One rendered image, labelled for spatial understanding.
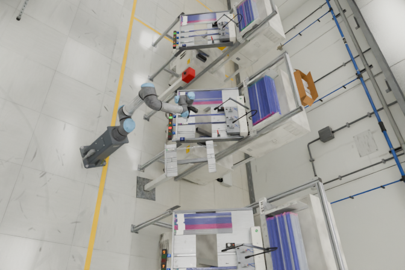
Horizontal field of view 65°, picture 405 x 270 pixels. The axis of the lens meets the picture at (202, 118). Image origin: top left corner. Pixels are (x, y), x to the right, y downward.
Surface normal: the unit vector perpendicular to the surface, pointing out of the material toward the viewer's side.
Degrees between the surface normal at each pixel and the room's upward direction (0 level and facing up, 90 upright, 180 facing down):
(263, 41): 90
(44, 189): 0
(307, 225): 90
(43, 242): 0
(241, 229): 44
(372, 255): 90
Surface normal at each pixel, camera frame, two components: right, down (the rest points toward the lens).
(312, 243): -0.75, -0.38
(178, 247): -0.06, -0.59
